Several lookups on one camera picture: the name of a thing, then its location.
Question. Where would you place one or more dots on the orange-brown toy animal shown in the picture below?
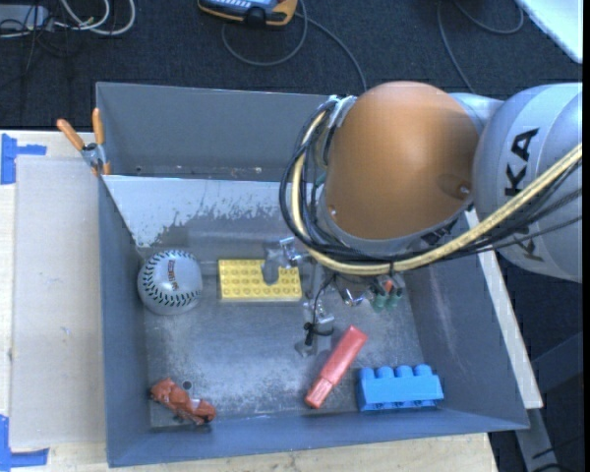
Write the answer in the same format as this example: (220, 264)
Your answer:
(182, 401)

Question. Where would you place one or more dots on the blue building block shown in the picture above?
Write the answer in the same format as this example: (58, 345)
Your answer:
(398, 389)

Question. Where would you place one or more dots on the yellow studded building plate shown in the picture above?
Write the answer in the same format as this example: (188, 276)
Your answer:
(241, 280)

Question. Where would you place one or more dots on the white baseball with black stitching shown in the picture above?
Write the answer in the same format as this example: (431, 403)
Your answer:
(169, 283)

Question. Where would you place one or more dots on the grey metal bin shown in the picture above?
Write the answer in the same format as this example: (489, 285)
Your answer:
(246, 352)

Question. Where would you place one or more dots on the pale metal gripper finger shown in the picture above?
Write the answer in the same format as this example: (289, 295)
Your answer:
(271, 263)
(319, 339)

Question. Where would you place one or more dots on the red-orange cylinder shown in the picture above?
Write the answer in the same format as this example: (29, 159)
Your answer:
(336, 367)

